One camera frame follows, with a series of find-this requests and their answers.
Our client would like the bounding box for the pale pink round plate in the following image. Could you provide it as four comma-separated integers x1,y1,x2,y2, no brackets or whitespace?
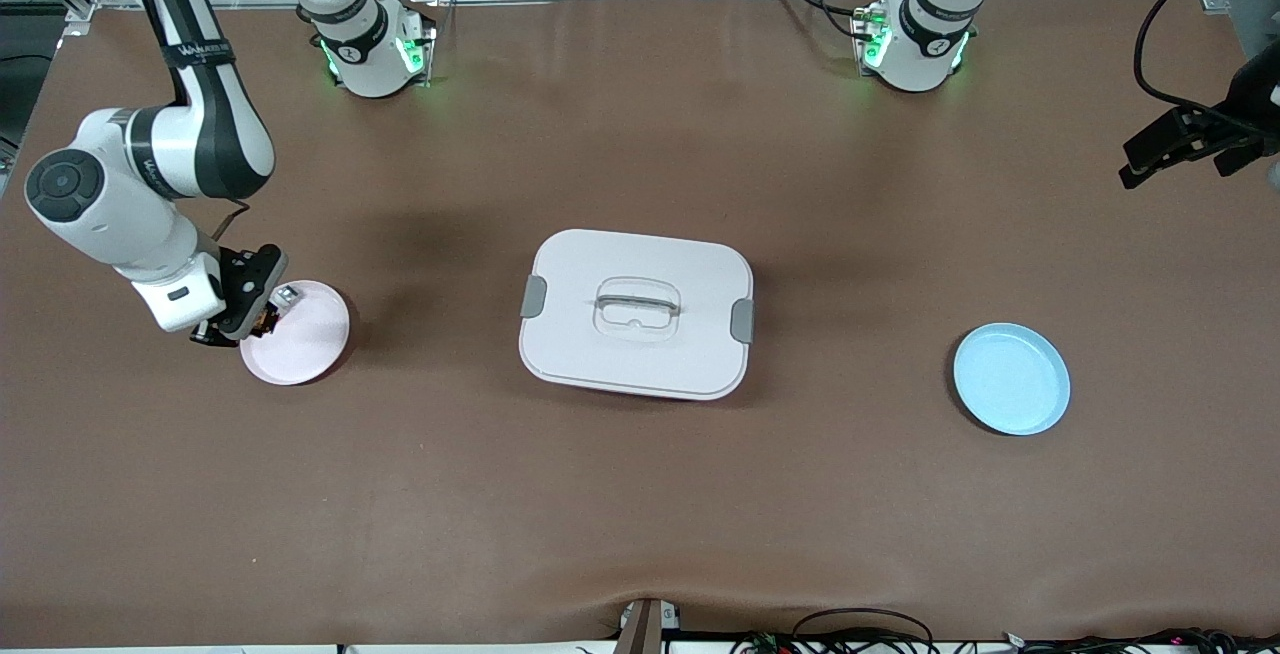
239,280,352,386

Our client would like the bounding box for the black left base cable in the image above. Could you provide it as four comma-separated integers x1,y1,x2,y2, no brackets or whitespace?
765,0,881,41

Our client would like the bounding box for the black cable loop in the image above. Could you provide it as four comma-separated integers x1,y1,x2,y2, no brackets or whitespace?
792,608,937,654

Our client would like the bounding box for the black floor cable bundle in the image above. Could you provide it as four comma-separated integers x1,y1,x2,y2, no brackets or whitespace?
730,628,1280,654

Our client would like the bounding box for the light blue round plate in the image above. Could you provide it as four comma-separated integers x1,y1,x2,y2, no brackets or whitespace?
952,323,1072,437

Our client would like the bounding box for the white lidded storage box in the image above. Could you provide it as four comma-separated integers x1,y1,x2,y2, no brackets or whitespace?
518,228,755,402

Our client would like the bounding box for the brown camera mount post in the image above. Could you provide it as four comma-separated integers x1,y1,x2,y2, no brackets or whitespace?
615,597,683,654

